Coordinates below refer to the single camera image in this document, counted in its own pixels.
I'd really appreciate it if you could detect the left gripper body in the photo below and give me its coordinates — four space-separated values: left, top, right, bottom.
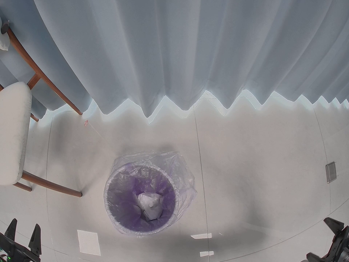
0 232 42 262

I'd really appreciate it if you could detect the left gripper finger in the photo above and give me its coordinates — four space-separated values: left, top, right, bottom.
5 218 18 244
28 223 42 256

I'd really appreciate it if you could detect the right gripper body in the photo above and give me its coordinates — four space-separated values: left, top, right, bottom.
328 225 349 262

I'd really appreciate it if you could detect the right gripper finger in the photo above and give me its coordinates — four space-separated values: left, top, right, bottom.
306 252 329 262
324 217 345 233

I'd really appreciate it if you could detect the white trash bin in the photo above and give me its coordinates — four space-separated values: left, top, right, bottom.
104 161 180 235

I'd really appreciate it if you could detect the white cushioned wooden chair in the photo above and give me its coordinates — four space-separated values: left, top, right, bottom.
0 18 83 198

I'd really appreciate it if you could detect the crumpled white paper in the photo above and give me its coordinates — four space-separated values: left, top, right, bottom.
134 191 164 222

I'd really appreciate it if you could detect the pale blue curtain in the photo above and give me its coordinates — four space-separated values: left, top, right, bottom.
0 0 349 119

